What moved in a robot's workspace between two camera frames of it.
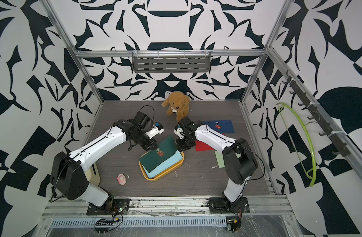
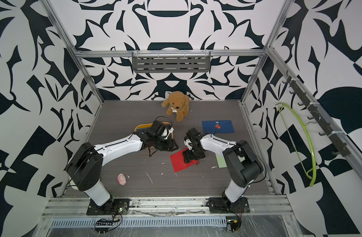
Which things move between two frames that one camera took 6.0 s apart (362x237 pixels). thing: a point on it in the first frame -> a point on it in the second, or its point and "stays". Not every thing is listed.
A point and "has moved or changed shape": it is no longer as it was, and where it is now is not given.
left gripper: [152, 145] -> [171, 145]
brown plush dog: [178, 103] stays
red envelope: [200, 146] has moved or changed shape
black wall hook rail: [330, 132] stays
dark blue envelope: [222, 126] stays
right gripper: [180, 146] -> [187, 156]
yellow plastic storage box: [165, 172] has moved or changed shape
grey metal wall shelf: [171, 61] stays
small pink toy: [121, 179] stays
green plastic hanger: [314, 167] stays
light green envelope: [220, 159] stays
